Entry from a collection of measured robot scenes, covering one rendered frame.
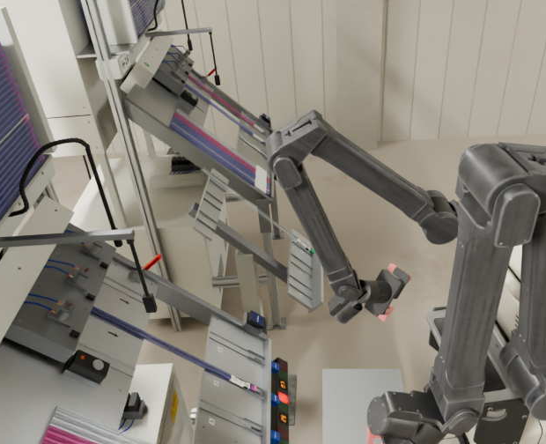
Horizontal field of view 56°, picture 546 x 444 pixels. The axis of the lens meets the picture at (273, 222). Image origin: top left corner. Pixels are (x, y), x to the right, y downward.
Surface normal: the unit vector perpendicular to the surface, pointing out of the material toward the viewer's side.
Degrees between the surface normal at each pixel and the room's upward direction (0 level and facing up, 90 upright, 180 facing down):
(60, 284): 43
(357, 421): 0
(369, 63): 90
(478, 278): 90
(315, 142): 93
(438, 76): 90
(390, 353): 0
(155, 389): 0
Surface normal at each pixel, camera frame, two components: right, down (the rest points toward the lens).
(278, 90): -0.07, 0.58
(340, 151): 0.15, 0.59
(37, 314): 0.62, -0.64
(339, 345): -0.08, -0.81
